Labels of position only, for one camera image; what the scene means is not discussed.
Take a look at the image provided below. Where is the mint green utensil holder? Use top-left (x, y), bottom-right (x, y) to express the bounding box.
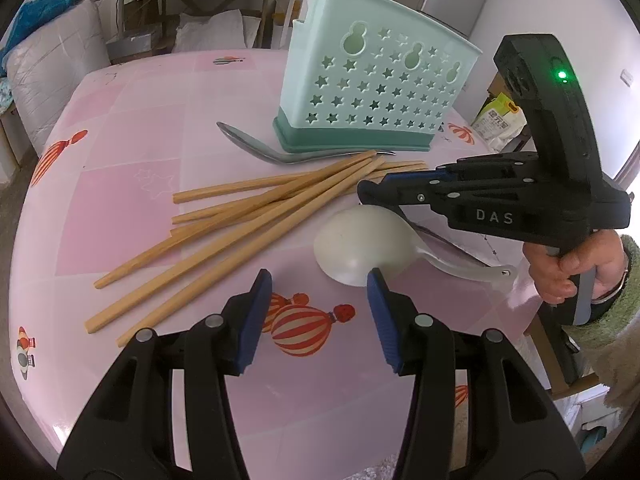
top-left (272, 0), bottom-right (483, 154)

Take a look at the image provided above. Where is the white quilted bundle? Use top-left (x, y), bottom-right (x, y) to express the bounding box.
top-left (1, 0), bottom-right (112, 161)

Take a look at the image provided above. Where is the white yellow package bag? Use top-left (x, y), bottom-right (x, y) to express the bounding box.
top-left (471, 92), bottom-right (529, 153)

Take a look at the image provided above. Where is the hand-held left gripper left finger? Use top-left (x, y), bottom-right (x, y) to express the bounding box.
top-left (56, 269), bottom-right (273, 480)

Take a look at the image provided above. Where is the pink balloon print tablecloth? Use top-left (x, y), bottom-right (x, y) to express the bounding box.
top-left (7, 50), bottom-right (548, 480)

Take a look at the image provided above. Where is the person's right forearm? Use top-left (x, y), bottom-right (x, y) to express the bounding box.
top-left (560, 235), bottom-right (640, 411)

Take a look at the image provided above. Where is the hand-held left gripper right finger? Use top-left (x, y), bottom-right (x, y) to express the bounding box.
top-left (366, 268), bottom-right (587, 480)

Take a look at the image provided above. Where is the grey box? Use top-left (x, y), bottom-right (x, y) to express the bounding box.
top-left (106, 30), bottom-right (163, 64)

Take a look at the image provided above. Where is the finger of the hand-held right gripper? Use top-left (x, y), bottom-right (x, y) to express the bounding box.
top-left (356, 176), bottom-right (452, 221)
top-left (380, 151), bottom-right (539, 185)

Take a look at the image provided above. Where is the metal spoon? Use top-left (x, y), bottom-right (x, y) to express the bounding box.
top-left (216, 121), bottom-right (397, 166)

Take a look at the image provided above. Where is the person's right hand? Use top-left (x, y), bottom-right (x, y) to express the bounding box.
top-left (522, 231), bottom-right (629, 307)

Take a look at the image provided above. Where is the pile of wooden chopsticks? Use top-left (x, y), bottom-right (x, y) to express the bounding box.
top-left (85, 150), bottom-right (429, 348)

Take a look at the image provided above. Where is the blue plastic bag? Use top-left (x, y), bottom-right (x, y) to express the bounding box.
top-left (4, 0), bottom-right (83, 63)

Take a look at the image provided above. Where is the large white rice spoon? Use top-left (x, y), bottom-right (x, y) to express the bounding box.
top-left (313, 205), bottom-right (516, 288)

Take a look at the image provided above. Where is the white sack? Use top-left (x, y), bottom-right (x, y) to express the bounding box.
top-left (174, 10), bottom-right (262, 53)

